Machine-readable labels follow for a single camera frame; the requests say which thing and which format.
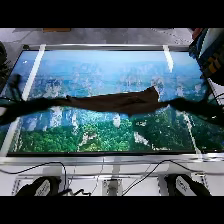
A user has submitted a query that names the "brown garment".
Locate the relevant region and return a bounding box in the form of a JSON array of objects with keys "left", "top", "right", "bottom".
[{"left": 65, "top": 85, "right": 172, "bottom": 117}]

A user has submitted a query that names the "heap of clothes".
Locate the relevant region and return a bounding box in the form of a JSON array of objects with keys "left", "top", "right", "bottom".
[{"left": 187, "top": 27, "right": 224, "bottom": 88}]

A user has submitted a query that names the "black cable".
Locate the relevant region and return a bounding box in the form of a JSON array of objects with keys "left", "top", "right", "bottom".
[
  {"left": 121, "top": 159, "right": 205, "bottom": 197},
  {"left": 0, "top": 161, "right": 92, "bottom": 197}
]

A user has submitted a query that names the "silver frame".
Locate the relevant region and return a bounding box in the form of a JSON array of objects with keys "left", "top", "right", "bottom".
[{"left": 0, "top": 43, "right": 224, "bottom": 197}]

